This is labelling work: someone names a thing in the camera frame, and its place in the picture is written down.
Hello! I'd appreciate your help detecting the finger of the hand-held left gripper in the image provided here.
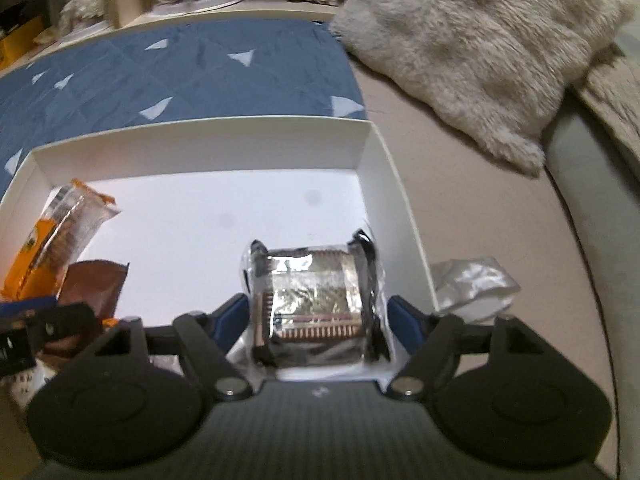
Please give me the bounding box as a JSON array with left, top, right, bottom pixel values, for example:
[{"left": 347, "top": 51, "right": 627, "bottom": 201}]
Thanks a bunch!
[
  {"left": 0, "top": 296, "right": 57, "bottom": 318},
  {"left": 30, "top": 302, "right": 96, "bottom": 348}
]

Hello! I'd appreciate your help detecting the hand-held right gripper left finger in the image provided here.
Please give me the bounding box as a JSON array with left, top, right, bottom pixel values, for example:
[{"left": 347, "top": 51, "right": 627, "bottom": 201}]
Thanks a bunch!
[{"left": 90, "top": 292, "right": 252, "bottom": 402}]

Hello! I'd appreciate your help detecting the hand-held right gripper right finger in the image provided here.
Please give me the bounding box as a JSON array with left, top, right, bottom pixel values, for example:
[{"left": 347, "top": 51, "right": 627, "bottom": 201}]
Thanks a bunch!
[{"left": 387, "top": 295, "right": 556, "bottom": 402}]

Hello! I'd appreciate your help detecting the brown snack packet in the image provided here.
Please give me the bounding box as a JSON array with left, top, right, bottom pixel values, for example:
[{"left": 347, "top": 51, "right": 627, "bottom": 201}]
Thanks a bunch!
[{"left": 37, "top": 259, "right": 131, "bottom": 358}]

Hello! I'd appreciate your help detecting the orange snack packet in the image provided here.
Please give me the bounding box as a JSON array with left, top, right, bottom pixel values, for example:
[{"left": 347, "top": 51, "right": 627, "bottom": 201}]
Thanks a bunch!
[{"left": 0, "top": 178, "right": 123, "bottom": 302}]

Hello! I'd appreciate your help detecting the dark gold foil packet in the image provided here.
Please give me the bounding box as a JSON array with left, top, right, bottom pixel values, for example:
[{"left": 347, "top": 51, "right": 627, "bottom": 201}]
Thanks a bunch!
[{"left": 240, "top": 229, "right": 398, "bottom": 382}]

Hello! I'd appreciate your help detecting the white cardboard box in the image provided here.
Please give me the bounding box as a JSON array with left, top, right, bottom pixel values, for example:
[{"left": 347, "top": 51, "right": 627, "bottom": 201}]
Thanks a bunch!
[{"left": 0, "top": 117, "right": 441, "bottom": 396}]

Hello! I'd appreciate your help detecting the white plastic wrapper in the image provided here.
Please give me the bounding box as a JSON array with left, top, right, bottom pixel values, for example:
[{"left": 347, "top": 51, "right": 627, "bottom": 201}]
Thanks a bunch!
[{"left": 430, "top": 255, "right": 521, "bottom": 325}]

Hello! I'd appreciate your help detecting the grey cushion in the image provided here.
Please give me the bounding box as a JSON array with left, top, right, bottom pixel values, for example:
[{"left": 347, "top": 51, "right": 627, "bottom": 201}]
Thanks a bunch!
[{"left": 542, "top": 102, "right": 640, "bottom": 480}]

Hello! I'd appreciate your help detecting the fluffy beige pillow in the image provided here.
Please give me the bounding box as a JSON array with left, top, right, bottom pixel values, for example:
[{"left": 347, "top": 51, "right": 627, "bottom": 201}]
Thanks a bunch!
[{"left": 332, "top": 0, "right": 640, "bottom": 178}]

